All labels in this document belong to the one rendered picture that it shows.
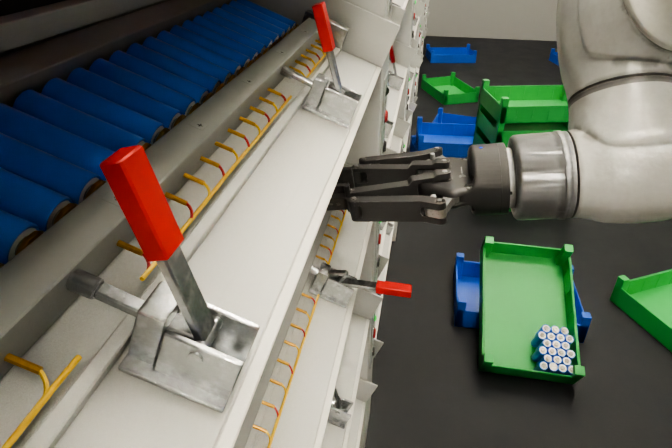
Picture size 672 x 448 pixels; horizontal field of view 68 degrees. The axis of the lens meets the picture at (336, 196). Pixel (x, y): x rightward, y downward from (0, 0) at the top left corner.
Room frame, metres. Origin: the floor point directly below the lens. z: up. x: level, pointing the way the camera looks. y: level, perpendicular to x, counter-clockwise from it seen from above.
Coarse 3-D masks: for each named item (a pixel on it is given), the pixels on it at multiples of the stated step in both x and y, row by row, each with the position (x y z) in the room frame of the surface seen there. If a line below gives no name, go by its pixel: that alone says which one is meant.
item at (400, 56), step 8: (392, 48) 1.07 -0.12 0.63; (400, 48) 1.25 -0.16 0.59; (408, 48) 1.25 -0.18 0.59; (392, 56) 1.07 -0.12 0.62; (400, 56) 1.25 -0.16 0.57; (408, 56) 1.25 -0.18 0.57; (392, 64) 1.23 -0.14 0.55; (400, 64) 1.25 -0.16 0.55; (408, 64) 1.25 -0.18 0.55; (392, 72) 1.17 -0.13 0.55; (400, 72) 1.19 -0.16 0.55; (392, 80) 1.07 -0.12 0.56; (400, 80) 1.07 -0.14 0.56; (392, 88) 1.06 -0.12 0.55; (400, 88) 1.08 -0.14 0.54; (392, 96) 1.01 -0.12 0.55; (400, 96) 1.03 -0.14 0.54; (392, 104) 0.97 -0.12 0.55; (392, 112) 0.93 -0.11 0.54; (392, 120) 0.89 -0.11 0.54; (392, 128) 0.85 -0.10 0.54; (384, 152) 0.66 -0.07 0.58; (392, 152) 0.65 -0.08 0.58
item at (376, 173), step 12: (360, 168) 0.50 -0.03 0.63; (372, 168) 0.50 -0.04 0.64; (384, 168) 0.50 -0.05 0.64; (396, 168) 0.49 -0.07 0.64; (408, 168) 0.49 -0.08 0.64; (420, 168) 0.48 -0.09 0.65; (432, 168) 0.48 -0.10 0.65; (444, 168) 0.47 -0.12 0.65; (372, 180) 0.50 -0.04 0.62; (384, 180) 0.50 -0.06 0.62; (396, 180) 0.49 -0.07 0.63
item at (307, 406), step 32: (352, 224) 0.52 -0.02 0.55; (320, 256) 0.44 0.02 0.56; (352, 256) 0.46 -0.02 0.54; (352, 288) 0.41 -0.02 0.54; (320, 320) 0.35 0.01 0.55; (288, 352) 0.30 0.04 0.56; (320, 352) 0.31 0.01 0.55; (320, 384) 0.28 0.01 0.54; (288, 416) 0.25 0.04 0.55; (320, 416) 0.25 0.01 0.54
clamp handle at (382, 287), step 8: (344, 280) 0.39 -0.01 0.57; (352, 280) 0.39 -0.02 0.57; (360, 280) 0.39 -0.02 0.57; (360, 288) 0.38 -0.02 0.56; (368, 288) 0.38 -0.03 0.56; (376, 288) 0.38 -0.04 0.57; (384, 288) 0.38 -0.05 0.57; (392, 288) 0.38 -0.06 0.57; (400, 288) 0.38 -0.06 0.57; (408, 288) 0.38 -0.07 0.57; (400, 296) 0.37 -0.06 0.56; (408, 296) 0.37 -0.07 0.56
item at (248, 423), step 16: (320, 240) 0.44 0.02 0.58; (336, 240) 0.46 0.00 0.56; (304, 272) 0.38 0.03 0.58; (288, 320) 0.32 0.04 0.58; (304, 336) 0.32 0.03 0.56; (272, 352) 0.28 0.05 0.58; (272, 368) 0.26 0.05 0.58; (288, 384) 0.27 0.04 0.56; (256, 400) 0.24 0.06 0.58; (240, 432) 0.21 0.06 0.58; (272, 432) 0.22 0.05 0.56
